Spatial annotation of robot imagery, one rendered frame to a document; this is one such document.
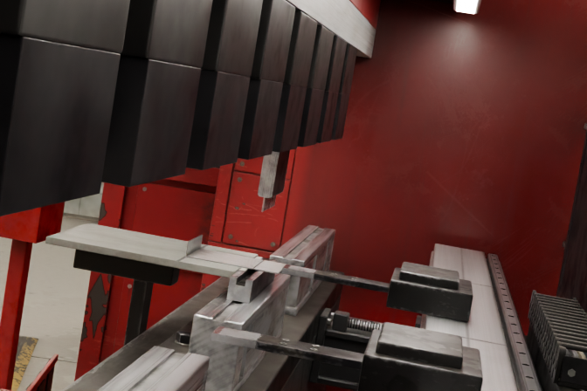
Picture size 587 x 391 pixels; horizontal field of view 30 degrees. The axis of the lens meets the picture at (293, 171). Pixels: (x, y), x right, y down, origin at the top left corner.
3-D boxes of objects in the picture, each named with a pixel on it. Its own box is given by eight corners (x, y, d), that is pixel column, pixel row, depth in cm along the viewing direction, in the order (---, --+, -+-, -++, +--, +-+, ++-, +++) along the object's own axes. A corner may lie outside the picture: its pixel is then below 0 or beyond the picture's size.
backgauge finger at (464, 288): (287, 273, 159) (293, 239, 158) (466, 306, 155) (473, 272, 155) (274, 286, 147) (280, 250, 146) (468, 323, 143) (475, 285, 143)
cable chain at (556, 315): (527, 317, 146) (532, 288, 146) (570, 325, 145) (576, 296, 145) (552, 385, 109) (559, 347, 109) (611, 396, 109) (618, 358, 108)
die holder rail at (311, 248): (300, 268, 234) (308, 224, 233) (328, 273, 233) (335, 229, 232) (260, 309, 184) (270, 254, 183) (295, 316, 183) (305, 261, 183)
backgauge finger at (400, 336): (224, 336, 114) (231, 289, 114) (473, 385, 111) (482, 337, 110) (198, 362, 102) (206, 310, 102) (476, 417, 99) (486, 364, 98)
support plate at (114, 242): (88, 229, 166) (89, 222, 166) (257, 260, 162) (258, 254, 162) (44, 243, 148) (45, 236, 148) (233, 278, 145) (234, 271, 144)
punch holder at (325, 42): (259, 134, 162) (278, 24, 161) (315, 144, 161) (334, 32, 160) (240, 136, 147) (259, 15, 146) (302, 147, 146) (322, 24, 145)
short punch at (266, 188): (266, 204, 158) (277, 139, 157) (280, 207, 157) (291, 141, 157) (254, 210, 148) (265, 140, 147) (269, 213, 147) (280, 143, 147)
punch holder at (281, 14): (198, 141, 123) (221, -5, 122) (272, 154, 122) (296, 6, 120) (163, 145, 108) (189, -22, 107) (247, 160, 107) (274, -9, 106)
